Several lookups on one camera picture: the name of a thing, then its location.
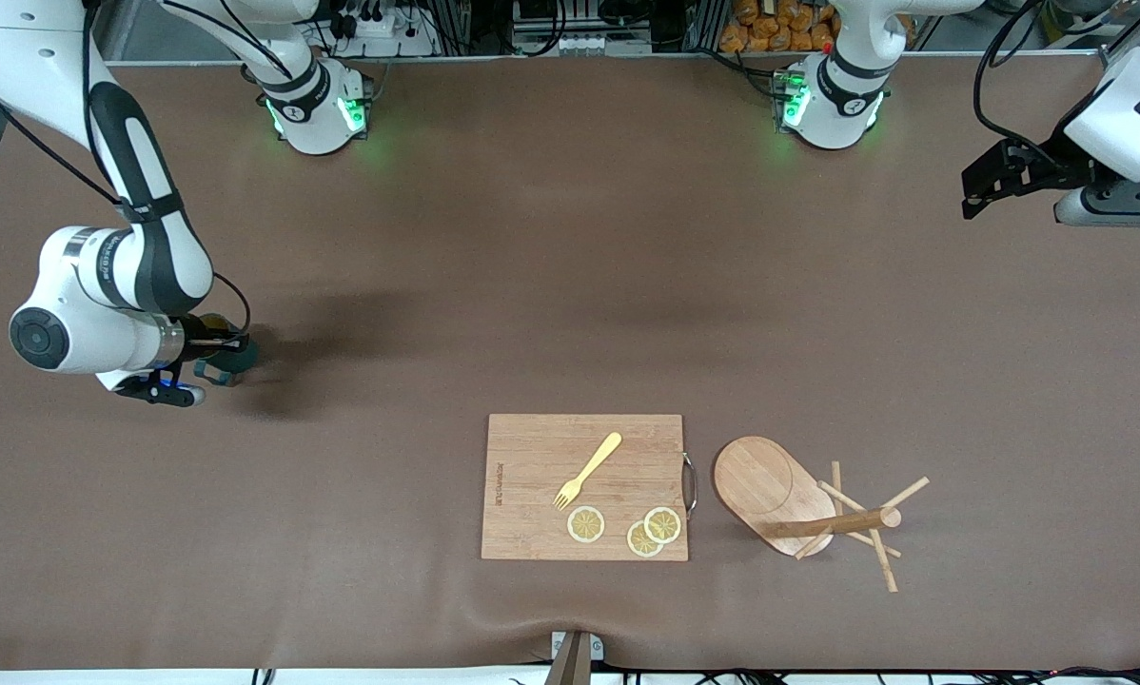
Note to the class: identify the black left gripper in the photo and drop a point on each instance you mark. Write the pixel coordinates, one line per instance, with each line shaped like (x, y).
(1051, 167)

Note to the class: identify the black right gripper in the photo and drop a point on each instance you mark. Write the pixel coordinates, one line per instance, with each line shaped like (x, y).
(206, 335)

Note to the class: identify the dark green mug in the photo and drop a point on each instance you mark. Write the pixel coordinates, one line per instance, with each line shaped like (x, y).
(242, 360)

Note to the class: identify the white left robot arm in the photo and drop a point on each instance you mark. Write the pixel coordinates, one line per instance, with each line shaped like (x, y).
(832, 105)

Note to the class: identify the wooden mug tree rack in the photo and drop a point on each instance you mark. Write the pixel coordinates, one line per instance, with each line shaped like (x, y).
(760, 480)

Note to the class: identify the bag of orange snacks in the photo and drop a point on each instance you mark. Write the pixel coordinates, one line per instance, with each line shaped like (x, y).
(779, 29)

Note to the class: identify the white power strip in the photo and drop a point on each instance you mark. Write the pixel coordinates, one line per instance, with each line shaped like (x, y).
(384, 33)

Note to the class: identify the bamboo cutting board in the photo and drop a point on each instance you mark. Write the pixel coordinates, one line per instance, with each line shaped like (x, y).
(532, 514)

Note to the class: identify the yellow plastic fork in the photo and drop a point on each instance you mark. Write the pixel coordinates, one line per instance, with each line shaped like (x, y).
(594, 464)

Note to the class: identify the lemon slice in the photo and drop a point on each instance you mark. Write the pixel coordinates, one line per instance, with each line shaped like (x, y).
(640, 542)
(586, 524)
(663, 524)

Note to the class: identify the black electronics box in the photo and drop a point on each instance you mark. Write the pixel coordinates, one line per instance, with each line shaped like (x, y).
(579, 24)

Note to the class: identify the aluminium frame post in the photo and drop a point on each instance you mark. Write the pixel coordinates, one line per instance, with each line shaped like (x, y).
(1127, 38)

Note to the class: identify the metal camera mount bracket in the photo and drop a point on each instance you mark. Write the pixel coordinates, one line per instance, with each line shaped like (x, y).
(575, 656)

